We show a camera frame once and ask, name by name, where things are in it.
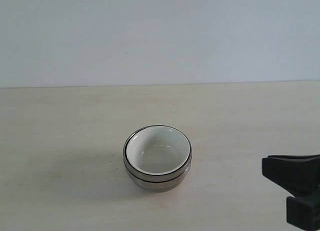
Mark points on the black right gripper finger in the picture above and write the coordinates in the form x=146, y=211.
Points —
x=297, y=174
x=304, y=212

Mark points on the white ceramic bowl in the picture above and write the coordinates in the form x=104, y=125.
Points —
x=160, y=151

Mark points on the smooth steel bowl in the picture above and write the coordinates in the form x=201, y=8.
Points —
x=158, y=187

